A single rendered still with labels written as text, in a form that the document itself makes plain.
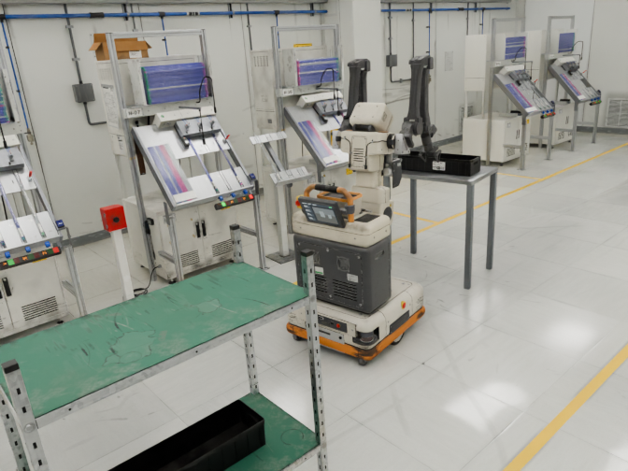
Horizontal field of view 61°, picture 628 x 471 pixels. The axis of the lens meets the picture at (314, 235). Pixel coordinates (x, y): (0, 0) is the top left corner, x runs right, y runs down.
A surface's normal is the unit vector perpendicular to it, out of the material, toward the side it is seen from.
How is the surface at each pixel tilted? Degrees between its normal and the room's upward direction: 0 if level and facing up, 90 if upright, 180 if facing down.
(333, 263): 90
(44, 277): 90
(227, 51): 90
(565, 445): 0
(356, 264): 90
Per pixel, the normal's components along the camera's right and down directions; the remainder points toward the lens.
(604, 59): -0.75, 0.27
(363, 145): -0.63, 0.17
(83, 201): 0.66, 0.21
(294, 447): -0.07, -0.94
